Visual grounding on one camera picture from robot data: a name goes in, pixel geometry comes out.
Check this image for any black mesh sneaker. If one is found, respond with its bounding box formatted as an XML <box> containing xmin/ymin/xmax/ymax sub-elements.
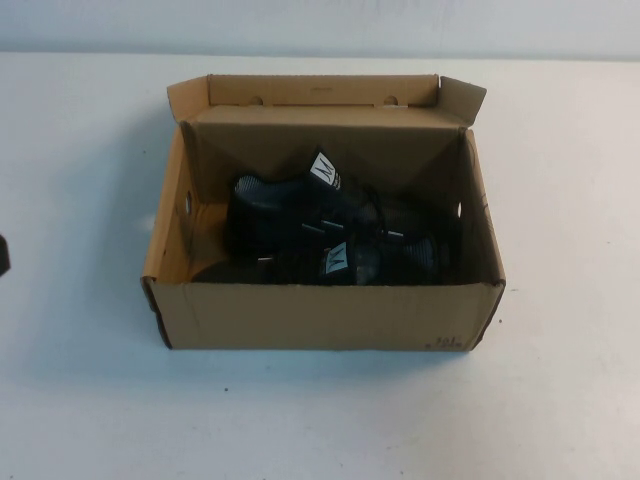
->
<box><xmin>226</xmin><ymin>144</ymin><xmax>464</xmax><ymax>261</ymax></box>
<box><xmin>191</xmin><ymin>238</ymin><xmax>454</xmax><ymax>289</ymax></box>

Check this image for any brown cardboard shoe box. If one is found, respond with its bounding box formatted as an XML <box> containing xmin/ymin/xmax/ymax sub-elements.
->
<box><xmin>141</xmin><ymin>73</ymin><xmax>507</xmax><ymax>351</ymax></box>

